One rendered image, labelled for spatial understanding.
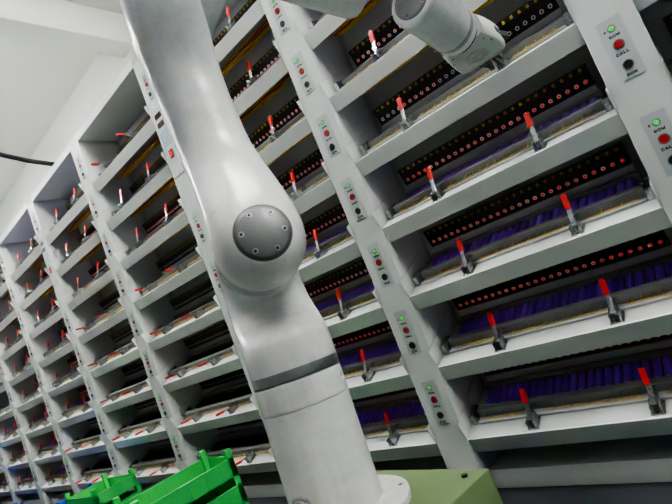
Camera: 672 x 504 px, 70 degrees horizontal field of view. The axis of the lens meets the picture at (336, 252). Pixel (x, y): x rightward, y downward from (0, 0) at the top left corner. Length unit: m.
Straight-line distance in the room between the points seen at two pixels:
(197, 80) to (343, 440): 0.51
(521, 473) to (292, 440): 0.89
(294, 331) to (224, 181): 0.21
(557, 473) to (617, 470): 0.14
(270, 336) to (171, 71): 0.38
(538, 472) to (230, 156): 1.08
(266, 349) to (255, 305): 0.10
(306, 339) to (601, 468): 0.90
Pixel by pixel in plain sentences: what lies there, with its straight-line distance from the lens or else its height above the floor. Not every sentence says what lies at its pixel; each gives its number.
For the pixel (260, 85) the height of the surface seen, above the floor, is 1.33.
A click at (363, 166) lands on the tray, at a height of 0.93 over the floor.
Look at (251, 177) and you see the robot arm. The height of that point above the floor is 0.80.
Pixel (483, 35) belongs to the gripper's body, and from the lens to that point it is 1.01.
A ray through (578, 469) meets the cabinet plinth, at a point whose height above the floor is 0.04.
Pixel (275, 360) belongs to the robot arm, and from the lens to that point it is 0.61.
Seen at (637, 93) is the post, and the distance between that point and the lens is 1.11.
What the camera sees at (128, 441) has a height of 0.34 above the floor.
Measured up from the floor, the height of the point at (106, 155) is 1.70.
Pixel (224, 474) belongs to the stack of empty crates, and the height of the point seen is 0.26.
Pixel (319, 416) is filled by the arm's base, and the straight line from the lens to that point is 0.61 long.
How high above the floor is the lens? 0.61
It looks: 6 degrees up
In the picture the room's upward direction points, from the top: 22 degrees counter-clockwise
